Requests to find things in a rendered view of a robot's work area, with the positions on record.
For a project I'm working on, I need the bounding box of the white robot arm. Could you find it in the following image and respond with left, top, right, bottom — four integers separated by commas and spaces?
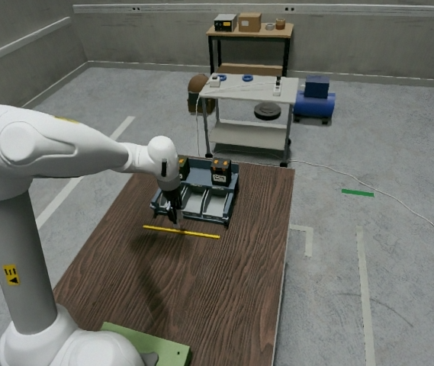
0, 104, 181, 366

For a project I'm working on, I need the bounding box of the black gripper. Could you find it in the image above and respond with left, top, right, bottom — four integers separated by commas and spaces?
161, 185, 184, 229

